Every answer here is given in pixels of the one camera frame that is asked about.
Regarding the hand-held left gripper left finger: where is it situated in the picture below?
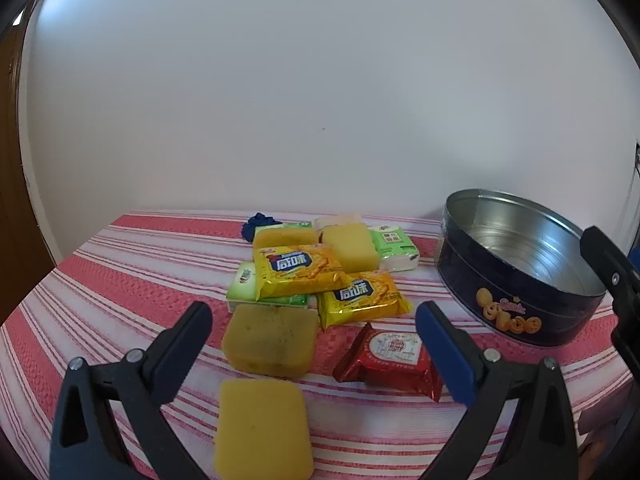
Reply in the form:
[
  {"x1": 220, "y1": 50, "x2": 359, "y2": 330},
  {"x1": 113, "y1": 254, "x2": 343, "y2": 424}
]
[{"x1": 49, "y1": 301, "x2": 213, "y2": 480}]

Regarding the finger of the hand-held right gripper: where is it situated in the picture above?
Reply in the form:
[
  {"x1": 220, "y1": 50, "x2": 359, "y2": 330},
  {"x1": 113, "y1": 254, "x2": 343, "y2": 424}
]
[{"x1": 580, "y1": 225, "x2": 640, "y2": 366}]

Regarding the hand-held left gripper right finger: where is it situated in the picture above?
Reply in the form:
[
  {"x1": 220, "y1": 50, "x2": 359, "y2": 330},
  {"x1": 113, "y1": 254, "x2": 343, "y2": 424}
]
[{"x1": 415, "y1": 301, "x2": 581, "y2": 480}]

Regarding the red snack packet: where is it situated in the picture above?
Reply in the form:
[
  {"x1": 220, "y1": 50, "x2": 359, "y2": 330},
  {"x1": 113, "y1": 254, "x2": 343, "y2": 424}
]
[{"x1": 332, "y1": 322, "x2": 445, "y2": 402}]

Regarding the dark blue round cookie tin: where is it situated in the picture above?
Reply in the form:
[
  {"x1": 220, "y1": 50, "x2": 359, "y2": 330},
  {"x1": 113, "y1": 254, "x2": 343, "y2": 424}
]
[{"x1": 435, "y1": 189, "x2": 621, "y2": 348}]

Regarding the stained yellow sponge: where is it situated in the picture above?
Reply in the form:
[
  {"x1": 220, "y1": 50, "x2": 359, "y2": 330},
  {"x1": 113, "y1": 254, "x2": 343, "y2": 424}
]
[{"x1": 221, "y1": 304, "x2": 321, "y2": 378}]

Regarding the yellow cracker packet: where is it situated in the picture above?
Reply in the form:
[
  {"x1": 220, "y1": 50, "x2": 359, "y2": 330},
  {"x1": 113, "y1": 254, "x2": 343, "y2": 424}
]
[
  {"x1": 252, "y1": 242, "x2": 348, "y2": 303},
  {"x1": 317, "y1": 271, "x2": 413, "y2": 331}
]

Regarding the red white striped blanket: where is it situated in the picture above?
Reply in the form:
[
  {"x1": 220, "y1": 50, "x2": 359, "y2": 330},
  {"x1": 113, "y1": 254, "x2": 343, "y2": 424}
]
[{"x1": 0, "y1": 210, "x2": 636, "y2": 480}]

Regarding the small blue crumpled cloth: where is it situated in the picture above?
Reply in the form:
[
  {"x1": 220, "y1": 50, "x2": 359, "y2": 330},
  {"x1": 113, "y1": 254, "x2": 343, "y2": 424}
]
[{"x1": 241, "y1": 212, "x2": 281, "y2": 243}]

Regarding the beige snack packet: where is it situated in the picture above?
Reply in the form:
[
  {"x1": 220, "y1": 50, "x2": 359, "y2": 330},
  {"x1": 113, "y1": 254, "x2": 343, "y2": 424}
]
[{"x1": 312, "y1": 213, "x2": 363, "y2": 233}]

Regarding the brown wooden door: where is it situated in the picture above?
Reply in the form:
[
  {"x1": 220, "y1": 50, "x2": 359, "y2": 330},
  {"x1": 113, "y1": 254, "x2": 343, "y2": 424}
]
[{"x1": 0, "y1": 5, "x2": 61, "y2": 326}]

